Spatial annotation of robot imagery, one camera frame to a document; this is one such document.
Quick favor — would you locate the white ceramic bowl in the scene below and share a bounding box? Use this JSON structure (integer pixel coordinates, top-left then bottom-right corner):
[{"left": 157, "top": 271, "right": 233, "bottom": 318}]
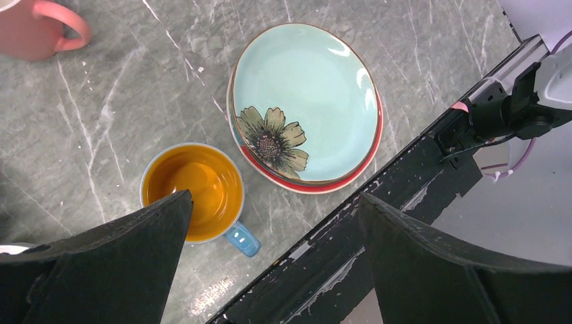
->
[{"left": 0, "top": 242, "right": 37, "bottom": 255}]

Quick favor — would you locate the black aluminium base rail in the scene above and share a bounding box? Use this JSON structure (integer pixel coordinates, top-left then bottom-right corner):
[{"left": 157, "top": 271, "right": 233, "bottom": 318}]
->
[{"left": 212, "top": 110, "right": 482, "bottom": 323}]

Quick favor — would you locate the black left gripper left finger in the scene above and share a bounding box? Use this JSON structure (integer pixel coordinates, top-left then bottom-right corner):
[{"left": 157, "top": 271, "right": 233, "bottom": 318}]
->
[{"left": 1, "top": 190, "right": 193, "bottom": 323}]

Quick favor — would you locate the pink ceramic mug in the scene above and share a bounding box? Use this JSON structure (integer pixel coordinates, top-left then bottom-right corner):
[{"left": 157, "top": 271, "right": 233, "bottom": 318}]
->
[{"left": 1, "top": 0, "right": 92, "bottom": 61}]

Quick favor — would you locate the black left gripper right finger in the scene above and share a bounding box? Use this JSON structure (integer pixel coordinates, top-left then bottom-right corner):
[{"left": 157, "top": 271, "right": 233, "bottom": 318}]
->
[{"left": 358, "top": 194, "right": 571, "bottom": 323}]

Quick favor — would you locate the light blue flower plate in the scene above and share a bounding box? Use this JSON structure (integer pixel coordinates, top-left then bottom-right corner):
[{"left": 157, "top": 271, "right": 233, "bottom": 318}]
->
[{"left": 227, "top": 23, "right": 382, "bottom": 188}]

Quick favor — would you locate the red teal rimmed plate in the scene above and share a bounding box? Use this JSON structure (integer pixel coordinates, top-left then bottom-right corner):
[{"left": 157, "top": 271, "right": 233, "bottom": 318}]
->
[{"left": 226, "top": 70, "right": 383, "bottom": 194}]

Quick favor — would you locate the blue mug orange inside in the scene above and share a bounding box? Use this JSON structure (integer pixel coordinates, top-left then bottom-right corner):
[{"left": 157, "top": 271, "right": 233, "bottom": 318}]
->
[{"left": 139, "top": 142, "right": 261, "bottom": 257}]

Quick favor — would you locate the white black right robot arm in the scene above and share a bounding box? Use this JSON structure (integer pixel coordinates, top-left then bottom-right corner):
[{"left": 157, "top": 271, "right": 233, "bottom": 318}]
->
[{"left": 468, "top": 36, "right": 571, "bottom": 140}]

